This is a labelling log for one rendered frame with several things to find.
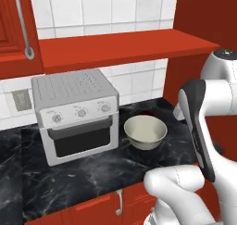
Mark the cream ceramic bowl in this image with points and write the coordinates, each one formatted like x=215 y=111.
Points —
x=145 y=133

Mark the tall red cabinet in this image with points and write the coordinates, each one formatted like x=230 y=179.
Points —
x=200 y=12

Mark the toaster oven glass door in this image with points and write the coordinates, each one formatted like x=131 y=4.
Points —
x=81 y=139

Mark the red base cupboard door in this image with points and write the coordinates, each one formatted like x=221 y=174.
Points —
x=92 y=211
x=135 y=204

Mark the silver toaster oven knob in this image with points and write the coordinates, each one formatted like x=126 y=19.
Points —
x=56 y=118
x=106 y=107
x=81 y=112

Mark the silver toaster oven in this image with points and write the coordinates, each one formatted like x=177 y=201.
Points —
x=74 y=90

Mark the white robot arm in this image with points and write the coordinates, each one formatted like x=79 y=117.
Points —
x=185 y=188

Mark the red wall shelf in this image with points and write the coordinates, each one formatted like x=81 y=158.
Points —
x=117 y=48

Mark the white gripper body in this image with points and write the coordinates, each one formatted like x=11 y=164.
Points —
x=179 y=114

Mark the grey wall socket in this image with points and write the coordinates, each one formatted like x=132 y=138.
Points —
x=21 y=100

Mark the red wall cupboard door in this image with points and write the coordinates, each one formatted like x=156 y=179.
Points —
x=12 y=49

